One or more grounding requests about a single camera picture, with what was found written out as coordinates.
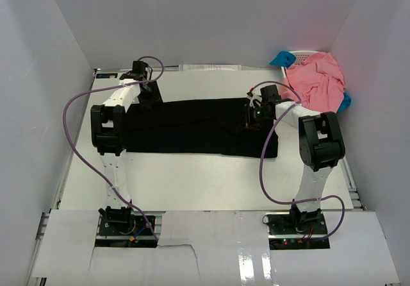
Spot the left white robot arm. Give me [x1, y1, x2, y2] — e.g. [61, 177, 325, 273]
[90, 59, 163, 235]

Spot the black t shirt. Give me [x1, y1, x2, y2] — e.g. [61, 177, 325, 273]
[126, 97, 278, 158]

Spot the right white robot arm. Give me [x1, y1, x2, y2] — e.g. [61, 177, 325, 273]
[244, 81, 345, 234]

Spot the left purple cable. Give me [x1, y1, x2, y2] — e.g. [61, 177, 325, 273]
[62, 55, 165, 240]

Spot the black label sticker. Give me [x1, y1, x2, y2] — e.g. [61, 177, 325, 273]
[95, 72, 118, 79]

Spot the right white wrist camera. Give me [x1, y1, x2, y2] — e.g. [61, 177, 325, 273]
[247, 91, 262, 108]

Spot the white perforated laundry basket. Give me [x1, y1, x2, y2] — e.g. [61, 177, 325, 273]
[281, 50, 318, 81]

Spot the blue t shirt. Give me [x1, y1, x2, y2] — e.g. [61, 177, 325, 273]
[270, 51, 352, 114]

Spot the pink t shirt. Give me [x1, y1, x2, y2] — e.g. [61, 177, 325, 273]
[282, 52, 346, 113]

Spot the purple cable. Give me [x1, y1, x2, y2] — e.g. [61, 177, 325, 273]
[62, 55, 165, 240]
[246, 81, 346, 244]

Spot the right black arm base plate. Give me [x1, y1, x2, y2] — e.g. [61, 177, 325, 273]
[262, 214, 330, 251]

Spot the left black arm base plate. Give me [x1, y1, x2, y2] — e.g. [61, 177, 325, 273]
[95, 206, 161, 248]

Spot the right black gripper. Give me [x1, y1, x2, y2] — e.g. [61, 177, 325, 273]
[234, 104, 272, 134]

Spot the printed paper at back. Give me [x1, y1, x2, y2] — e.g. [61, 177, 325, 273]
[178, 64, 242, 72]

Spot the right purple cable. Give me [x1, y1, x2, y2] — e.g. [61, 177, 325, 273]
[246, 81, 346, 244]

